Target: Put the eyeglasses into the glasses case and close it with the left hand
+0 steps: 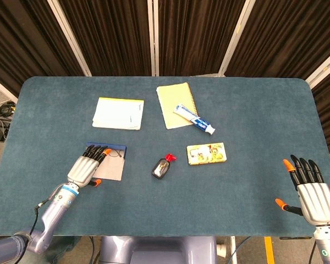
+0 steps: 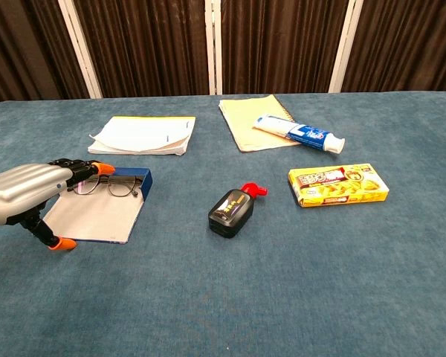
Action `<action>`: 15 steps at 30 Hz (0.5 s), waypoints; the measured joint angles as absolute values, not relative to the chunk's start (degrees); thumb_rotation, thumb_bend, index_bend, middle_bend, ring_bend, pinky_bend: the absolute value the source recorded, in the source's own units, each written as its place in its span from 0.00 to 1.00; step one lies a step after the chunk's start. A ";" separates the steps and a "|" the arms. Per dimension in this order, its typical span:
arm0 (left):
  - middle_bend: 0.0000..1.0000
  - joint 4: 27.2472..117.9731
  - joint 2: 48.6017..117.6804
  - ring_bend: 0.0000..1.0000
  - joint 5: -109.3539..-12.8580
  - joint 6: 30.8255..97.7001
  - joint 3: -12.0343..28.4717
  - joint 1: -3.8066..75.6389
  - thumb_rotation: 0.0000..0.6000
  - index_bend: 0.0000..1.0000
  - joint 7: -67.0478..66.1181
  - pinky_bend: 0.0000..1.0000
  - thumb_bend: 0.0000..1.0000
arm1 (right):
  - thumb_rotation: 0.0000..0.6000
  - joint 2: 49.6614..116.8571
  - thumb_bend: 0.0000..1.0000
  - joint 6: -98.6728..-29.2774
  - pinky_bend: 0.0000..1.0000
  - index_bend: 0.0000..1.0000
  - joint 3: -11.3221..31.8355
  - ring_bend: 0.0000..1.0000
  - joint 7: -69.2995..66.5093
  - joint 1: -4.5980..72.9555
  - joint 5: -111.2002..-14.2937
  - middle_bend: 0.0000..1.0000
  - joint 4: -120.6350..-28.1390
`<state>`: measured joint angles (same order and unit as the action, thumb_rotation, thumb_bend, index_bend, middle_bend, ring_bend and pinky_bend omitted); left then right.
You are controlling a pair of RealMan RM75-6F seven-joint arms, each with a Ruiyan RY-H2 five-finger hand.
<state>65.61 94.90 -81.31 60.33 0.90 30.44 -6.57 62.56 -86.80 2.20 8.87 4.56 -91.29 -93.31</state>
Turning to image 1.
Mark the black ink bottle red cap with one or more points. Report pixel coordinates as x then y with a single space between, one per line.
160 169

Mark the white notepad yellow binding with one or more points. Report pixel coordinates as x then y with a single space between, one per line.
118 114

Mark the left lavender robot arm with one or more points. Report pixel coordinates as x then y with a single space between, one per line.
53 214

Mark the yellow floor tape strip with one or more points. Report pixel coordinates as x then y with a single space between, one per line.
269 250

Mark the yellow snack box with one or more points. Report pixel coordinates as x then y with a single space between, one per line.
206 154

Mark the blue box with white pad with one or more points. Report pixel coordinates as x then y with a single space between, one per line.
112 170

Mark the white blue toothpaste tube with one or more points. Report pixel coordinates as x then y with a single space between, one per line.
193 118

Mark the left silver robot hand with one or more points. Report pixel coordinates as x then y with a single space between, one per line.
82 169

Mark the lavender robot torso base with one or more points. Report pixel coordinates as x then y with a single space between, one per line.
154 250

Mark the yellow spiral notebook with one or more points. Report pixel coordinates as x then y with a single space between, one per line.
173 101

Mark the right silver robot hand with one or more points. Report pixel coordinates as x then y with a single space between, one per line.
316 203

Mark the white table leg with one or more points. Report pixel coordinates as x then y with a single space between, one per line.
233 250

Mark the blue table cloth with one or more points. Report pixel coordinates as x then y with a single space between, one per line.
236 192

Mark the white partition frame post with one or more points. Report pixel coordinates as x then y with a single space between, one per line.
68 35
323 68
153 38
2 88
236 35

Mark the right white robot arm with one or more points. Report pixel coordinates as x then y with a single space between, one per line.
325 244

